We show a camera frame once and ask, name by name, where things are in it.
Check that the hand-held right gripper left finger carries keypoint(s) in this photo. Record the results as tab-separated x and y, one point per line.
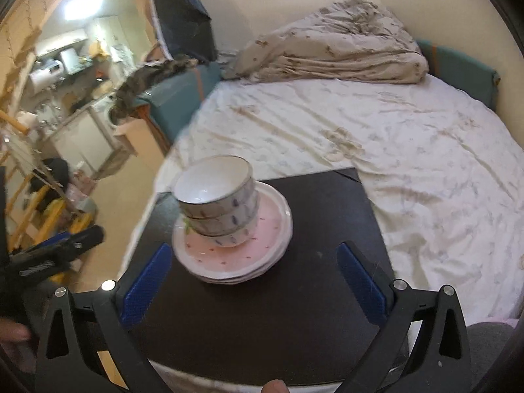
147	282

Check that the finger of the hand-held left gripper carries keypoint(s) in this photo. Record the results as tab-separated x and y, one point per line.
86	239
53	240

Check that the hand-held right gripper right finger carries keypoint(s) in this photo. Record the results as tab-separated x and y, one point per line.
360	286

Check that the pink strawberry print plate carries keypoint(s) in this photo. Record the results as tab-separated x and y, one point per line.
264	221

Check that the person's left hand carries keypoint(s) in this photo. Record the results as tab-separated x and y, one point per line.
14	331

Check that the person's right hand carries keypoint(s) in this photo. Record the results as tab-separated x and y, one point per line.
276	387

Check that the wooden railing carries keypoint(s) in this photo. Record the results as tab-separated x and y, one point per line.
41	221

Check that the pink floral box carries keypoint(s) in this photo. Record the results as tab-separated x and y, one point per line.
82	184

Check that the black cloth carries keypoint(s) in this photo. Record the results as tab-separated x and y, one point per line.
55	172

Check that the black leather mat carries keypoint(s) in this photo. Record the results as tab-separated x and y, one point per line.
286	315

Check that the white cabinet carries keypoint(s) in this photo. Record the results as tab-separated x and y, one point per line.
82	139

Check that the person's grey trouser leg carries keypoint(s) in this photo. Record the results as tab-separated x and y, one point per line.
487	356

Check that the camouflage cloth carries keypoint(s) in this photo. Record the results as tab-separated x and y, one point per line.
139	82

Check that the white kitchen appliance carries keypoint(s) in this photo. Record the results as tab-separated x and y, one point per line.
45	73

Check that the teal bed bumper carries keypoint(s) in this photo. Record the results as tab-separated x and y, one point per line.
180	94
462	69

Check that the ceiling light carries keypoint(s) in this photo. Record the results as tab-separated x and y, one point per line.
84	7

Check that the beige printed duvet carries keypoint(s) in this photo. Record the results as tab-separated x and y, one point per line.
335	41

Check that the light wooden bed frame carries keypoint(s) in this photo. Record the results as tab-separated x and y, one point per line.
139	135

